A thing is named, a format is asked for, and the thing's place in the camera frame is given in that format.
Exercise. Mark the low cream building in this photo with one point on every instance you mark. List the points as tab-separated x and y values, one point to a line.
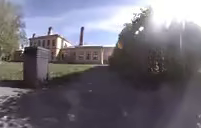
88	53

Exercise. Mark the pale green tree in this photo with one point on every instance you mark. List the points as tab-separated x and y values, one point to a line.
4	30

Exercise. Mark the dark asphalt path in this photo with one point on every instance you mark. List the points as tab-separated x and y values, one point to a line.
98	100

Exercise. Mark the green lawn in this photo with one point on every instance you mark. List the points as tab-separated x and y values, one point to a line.
8	70

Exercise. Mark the large dark bush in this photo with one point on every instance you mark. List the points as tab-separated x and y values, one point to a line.
154	50

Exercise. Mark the tall brick chimney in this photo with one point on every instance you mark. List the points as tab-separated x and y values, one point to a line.
81	36

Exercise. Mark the cream two-storey building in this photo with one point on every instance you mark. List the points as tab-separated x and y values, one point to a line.
48	43

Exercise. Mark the grey cabinet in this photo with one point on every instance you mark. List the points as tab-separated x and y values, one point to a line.
36	65

